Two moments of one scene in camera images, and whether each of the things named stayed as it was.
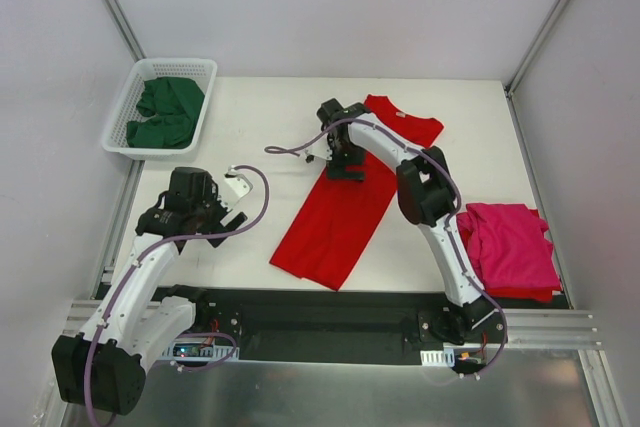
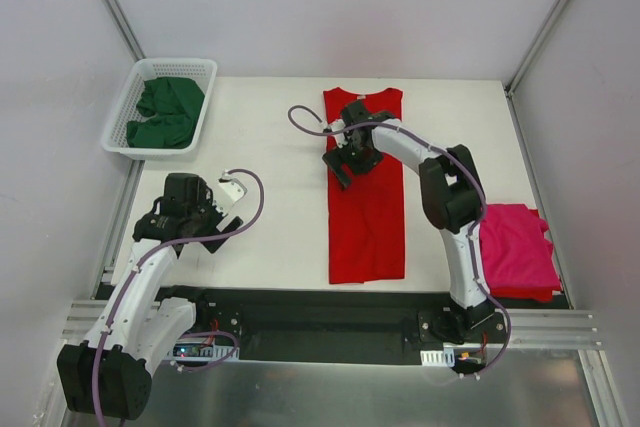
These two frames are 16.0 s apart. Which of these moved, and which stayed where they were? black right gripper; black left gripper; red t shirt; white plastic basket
Moved: red t shirt
Stayed: black left gripper; white plastic basket; black right gripper
